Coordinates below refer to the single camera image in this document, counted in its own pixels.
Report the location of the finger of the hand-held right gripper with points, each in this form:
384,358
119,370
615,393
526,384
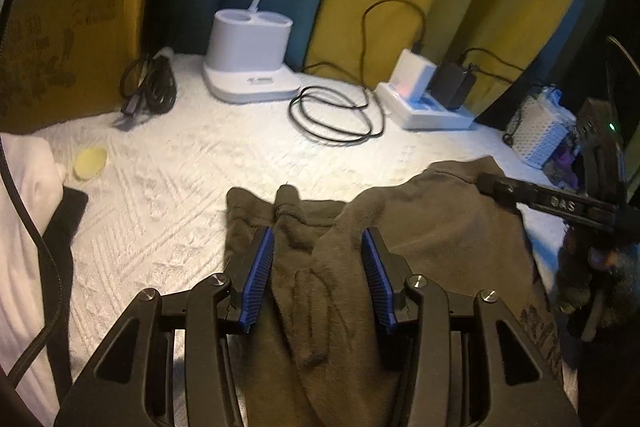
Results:
550,202

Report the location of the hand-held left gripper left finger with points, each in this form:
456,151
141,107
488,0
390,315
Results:
255,282

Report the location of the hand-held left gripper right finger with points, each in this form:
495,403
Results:
380,282

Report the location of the dark brown t-shirt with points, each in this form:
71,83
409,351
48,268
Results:
320,282

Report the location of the purple cloth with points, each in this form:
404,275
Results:
565,157

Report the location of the clear plastic bag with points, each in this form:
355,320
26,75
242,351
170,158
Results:
555,99

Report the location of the white plastic basket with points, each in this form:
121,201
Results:
535,137

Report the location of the white power strip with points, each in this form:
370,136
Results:
425,117

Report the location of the black charger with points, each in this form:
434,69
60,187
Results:
450,84

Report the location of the white charger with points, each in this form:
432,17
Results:
412,74

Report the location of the small yellow round disc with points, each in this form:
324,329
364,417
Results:
90,163

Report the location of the white desk lamp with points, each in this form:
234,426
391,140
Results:
250,42

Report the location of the white cloth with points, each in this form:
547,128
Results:
20,232

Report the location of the cardboard box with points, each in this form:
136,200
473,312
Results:
65,47

